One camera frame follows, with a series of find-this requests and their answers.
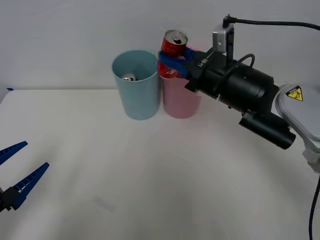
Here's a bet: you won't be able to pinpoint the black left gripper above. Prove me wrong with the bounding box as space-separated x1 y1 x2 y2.
0 141 50 214

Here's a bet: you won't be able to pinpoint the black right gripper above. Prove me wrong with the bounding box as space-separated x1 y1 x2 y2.
158 46 238 100

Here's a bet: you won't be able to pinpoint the red drink can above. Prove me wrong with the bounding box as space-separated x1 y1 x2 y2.
158 29 189 79

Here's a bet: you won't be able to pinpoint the pink plastic bin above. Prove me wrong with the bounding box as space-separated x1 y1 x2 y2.
159 44 202 119

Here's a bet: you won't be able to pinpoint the silver drink can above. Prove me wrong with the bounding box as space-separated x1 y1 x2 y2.
120 72 138 82

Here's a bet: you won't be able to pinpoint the pale blue plastic bin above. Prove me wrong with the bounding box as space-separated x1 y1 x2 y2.
111 49 160 121

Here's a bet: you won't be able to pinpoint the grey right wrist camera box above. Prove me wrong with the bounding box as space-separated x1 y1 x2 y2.
212 23 235 63

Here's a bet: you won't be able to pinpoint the black camera cable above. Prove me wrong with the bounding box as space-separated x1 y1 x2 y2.
222 14 320 32

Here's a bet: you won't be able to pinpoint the dark hanging cable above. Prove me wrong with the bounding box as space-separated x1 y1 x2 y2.
309 174 320 240

